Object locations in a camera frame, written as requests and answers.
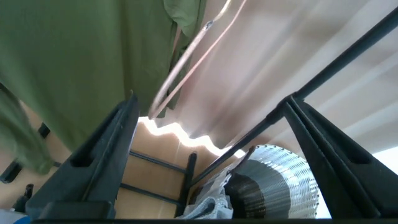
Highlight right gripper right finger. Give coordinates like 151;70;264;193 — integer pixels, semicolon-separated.
282;95;398;218

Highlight black clothes rack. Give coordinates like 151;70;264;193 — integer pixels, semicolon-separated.
0;6;398;218

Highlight white laundry basket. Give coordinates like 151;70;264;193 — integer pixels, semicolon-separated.
189;144;320;220

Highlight beige curtain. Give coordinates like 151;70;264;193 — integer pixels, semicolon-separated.
155;0;398;156

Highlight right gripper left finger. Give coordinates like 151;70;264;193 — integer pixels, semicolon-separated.
24;92;141;220

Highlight pink clothes hanger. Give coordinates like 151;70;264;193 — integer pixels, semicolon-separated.
148;0;248;121

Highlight pale grey shorts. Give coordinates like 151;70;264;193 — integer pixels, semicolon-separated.
178;174;234;220

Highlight green printed shirt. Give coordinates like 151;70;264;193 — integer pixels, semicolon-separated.
0;0;208;175

